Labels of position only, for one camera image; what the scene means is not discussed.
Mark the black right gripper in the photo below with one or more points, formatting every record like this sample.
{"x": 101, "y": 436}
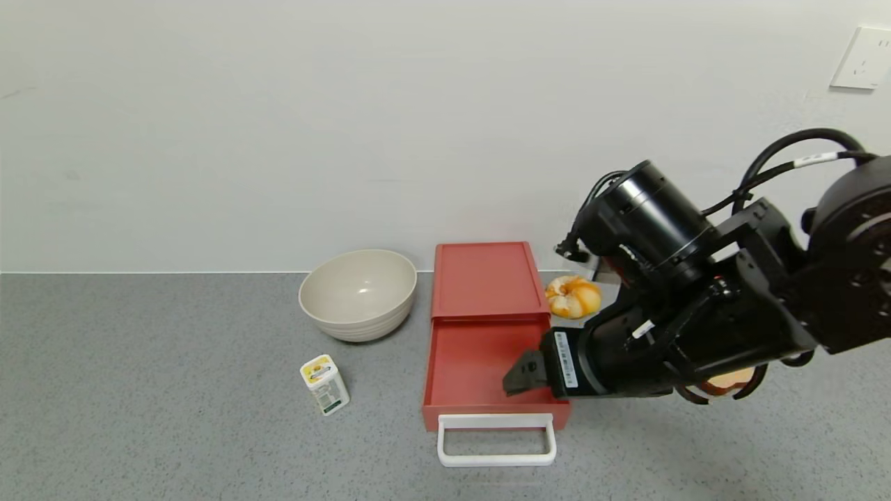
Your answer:
{"x": 561, "y": 362}

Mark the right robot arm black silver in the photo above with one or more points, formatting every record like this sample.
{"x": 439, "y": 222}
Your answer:
{"x": 731, "y": 313}

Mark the red drawer cabinet housing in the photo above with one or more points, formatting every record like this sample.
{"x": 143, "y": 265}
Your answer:
{"x": 480, "y": 278}

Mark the orange round bun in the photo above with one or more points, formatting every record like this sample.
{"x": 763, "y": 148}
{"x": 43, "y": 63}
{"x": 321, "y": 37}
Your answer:
{"x": 574, "y": 298}

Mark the beige ribbed bowl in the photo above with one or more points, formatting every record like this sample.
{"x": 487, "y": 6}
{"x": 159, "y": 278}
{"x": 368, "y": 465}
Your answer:
{"x": 358, "y": 296}

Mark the small yellow white carton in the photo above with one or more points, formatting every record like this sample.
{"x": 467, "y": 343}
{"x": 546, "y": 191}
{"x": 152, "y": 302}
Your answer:
{"x": 326, "y": 386}

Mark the toast slice with brown crust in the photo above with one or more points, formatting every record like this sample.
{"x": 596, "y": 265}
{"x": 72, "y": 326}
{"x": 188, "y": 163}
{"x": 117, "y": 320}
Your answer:
{"x": 731, "y": 380}

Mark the white wall socket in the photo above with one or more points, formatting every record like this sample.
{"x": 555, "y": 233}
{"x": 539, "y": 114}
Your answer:
{"x": 863, "y": 59}

